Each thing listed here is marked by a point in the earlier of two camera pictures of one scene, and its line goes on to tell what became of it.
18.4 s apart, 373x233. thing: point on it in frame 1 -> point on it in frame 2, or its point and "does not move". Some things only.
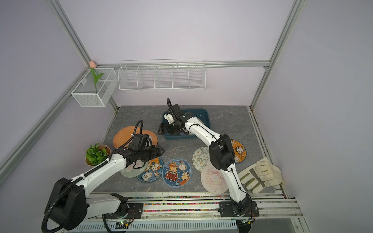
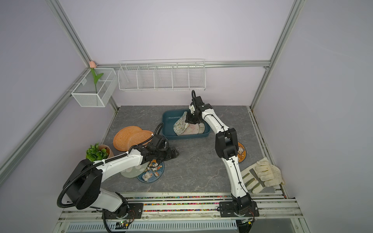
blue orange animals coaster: (153, 171) does not move
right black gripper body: (171, 128) -> (192, 118)
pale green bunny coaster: (135, 169) does not move
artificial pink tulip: (93, 65) does not move
